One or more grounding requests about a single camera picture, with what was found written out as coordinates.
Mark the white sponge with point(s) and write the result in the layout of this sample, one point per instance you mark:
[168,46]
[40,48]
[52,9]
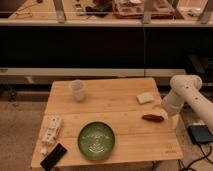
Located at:
[145,98]

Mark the clear plastic cup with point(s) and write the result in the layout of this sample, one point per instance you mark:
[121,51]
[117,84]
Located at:
[78,89]

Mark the green plate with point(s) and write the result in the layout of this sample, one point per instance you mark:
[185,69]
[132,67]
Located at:
[96,141]

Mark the wooden table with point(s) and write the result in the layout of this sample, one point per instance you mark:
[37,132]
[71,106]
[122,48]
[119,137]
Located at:
[114,102]

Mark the black box on floor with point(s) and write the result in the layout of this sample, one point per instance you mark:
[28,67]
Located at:
[200,134]

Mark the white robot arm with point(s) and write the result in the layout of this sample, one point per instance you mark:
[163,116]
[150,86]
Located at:
[185,88]

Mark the black phone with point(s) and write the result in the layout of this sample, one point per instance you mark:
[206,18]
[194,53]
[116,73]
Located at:
[53,157]

